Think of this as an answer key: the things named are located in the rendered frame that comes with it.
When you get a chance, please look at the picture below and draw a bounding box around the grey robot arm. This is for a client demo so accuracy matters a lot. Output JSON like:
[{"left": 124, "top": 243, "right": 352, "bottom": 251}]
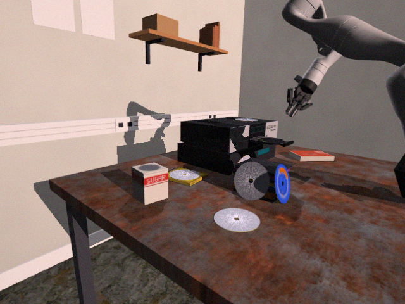
[{"left": 282, "top": 0, "right": 405, "bottom": 140}]

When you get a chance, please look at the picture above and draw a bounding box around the blue cd with orange mark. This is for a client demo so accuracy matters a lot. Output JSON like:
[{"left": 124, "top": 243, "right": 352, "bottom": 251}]
[{"left": 275, "top": 164, "right": 290, "bottom": 203}]

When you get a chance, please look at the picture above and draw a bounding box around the red paperback book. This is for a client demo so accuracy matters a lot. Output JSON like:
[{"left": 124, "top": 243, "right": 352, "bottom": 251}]
[{"left": 289, "top": 151, "right": 334, "bottom": 161}]

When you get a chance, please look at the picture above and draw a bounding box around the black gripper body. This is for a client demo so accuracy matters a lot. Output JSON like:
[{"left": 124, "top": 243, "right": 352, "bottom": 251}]
[{"left": 294, "top": 78, "right": 318, "bottom": 102}]

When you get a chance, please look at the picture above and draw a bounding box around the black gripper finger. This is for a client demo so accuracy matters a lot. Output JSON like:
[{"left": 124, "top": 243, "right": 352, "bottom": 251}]
[
  {"left": 289, "top": 95, "right": 313, "bottom": 117},
  {"left": 286, "top": 88, "right": 303, "bottom": 114}
]

